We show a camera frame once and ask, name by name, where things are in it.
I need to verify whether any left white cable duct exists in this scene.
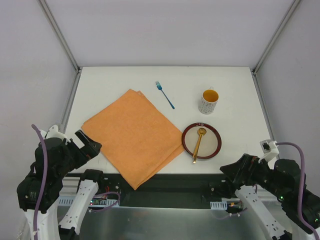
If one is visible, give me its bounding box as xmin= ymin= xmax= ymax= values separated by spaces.
xmin=57 ymin=196 xmax=118 ymax=207

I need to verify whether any white cable duct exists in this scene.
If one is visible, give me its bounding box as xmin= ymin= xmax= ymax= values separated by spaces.
xmin=210 ymin=201 xmax=228 ymax=211
xmin=57 ymin=196 xmax=118 ymax=207

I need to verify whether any orange cloth placemat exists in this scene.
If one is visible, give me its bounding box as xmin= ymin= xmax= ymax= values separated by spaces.
xmin=81 ymin=89 xmax=184 ymax=190

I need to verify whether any gold spoon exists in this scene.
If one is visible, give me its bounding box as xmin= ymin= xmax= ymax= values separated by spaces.
xmin=192 ymin=127 xmax=207 ymax=164

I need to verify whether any blue metal fork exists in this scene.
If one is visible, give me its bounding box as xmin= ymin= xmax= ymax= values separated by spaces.
xmin=155 ymin=81 xmax=175 ymax=109

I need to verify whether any red rimmed plate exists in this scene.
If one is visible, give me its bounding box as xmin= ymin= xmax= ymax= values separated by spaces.
xmin=181 ymin=122 xmax=222 ymax=161

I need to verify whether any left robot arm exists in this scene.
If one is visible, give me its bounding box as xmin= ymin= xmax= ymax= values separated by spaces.
xmin=16 ymin=124 xmax=106 ymax=240

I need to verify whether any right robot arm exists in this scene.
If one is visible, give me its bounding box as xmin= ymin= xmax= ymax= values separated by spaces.
xmin=205 ymin=140 xmax=320 ymax=240

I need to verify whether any white floral mug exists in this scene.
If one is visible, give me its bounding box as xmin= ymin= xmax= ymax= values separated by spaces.
xmin=198 ymin=86 xmax=219 ymax=115

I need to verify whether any left aluminium frame post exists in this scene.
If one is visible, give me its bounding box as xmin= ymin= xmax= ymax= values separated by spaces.
xmin=37 ymin=0 xmax=81 ymax=73

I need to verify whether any aluminium frame post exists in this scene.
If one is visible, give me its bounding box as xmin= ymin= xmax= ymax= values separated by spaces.
xmin=252 ymin=0 xmax=302 ymax=76
xmin=37 ymin=0 xmax=81 ymax=73

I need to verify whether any right aluminium frame post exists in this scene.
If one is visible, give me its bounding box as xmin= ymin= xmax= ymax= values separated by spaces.
xmin=252 ymin=0 xmax=302 ymax=76

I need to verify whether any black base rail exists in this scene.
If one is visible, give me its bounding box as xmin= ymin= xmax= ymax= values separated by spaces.
xmin=104 ymin=173 xmax=236 ymax=209

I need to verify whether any right white cable duct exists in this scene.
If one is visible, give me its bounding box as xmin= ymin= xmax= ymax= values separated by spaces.
xmin=210 ymin=201 xmax=228 ymax=211

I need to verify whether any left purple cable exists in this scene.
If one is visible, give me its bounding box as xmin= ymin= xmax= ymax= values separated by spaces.
xmin=31 ymin=123 xmax=49 ymax=235

